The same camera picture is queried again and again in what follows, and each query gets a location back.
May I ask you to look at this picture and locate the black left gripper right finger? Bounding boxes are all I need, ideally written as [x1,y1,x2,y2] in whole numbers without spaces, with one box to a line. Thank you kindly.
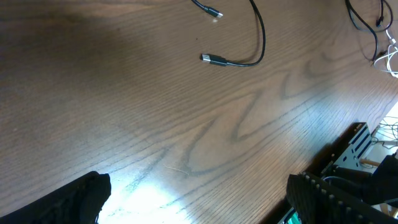
[286,173,397,224]

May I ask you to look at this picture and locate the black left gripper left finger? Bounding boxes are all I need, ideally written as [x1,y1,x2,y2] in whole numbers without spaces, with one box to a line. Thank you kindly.
[1,171,111,224]

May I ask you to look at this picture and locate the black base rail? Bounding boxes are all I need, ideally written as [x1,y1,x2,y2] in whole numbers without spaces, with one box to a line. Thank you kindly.
[276,123,371,223]

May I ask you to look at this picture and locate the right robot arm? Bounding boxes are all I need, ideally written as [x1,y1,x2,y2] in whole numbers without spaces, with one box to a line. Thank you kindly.
[323,153,397,208]

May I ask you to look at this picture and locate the white cable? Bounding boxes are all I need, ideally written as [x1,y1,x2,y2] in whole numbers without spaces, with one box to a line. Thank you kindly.
[373,29,398,78]

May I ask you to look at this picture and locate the black cable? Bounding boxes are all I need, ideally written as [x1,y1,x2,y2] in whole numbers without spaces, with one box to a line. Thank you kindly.
[191,0,267,68]
[344,0,394,63]

